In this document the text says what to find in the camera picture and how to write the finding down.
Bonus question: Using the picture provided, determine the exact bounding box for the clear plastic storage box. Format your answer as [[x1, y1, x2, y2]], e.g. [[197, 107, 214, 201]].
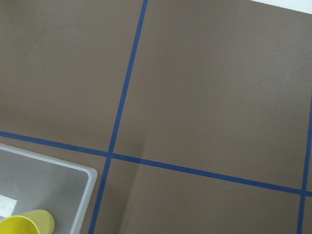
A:
[[0, 144, 98, 234]]

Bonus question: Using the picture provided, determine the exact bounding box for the yellow plastic cup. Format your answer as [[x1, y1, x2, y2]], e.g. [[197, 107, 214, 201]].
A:
[[0, 210, 55, 234]]

